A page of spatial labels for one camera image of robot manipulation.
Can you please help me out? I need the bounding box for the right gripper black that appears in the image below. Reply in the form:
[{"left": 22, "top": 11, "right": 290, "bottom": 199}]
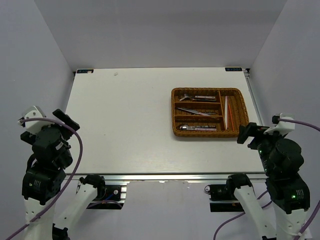
[{"left": 236, "top": 121, "right": 286, "bottom": 176}]

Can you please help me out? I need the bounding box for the fork with black handle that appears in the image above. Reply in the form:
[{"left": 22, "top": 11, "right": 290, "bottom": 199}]
[{"left": 179, "top": 97, "right": 217, "bottom": 102}]

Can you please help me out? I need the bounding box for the knife with black handle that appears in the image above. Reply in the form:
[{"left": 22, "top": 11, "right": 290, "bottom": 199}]
[{"left": 192, "top": 112, "right": 218, "bottom": 117}]

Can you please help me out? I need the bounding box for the knife with pink handle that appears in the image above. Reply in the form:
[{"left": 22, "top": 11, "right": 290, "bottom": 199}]
[{"left": 177, "top": 107, "right": 199, "bottom": 114}]

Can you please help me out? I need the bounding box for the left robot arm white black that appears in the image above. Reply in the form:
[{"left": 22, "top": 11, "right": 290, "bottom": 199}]
[{"left": 19, "top": 106, "right": 106, "bottom": 240}]

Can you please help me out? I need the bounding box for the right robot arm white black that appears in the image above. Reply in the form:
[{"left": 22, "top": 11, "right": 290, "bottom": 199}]
[{"left": 225, "top": 122, "right": 310, "bottom": 240}]

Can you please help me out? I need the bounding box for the blue label left corner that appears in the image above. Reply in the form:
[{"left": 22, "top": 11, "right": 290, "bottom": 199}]
[{"left": 76, "top": 69, "right": 94, "bottom": 74}]

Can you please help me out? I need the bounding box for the woven wicker cutlery tray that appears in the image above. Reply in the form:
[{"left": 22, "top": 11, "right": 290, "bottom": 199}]
[{"left": 171, "top": 87, "right": 249, "bottom": 138}]

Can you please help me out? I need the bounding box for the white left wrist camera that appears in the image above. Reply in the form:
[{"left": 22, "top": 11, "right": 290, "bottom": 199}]
[{"left": 18, "top": 105, "right": 48, "bottom": 135}]

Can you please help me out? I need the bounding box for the aluminium rail front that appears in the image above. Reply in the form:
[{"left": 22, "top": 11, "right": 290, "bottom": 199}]
[{"left": 64, "top": 172, "right": 268, "bottom": 182}]

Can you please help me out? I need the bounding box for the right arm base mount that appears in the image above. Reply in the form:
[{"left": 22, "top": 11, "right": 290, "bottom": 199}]
[{"left": 204, "top": 184, "right": 244, "bottom": 213}]

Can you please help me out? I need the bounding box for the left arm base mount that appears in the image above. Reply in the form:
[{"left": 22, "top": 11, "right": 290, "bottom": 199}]
[{"left": 77, "top": 174, "right": 124, "bottom": 210}]

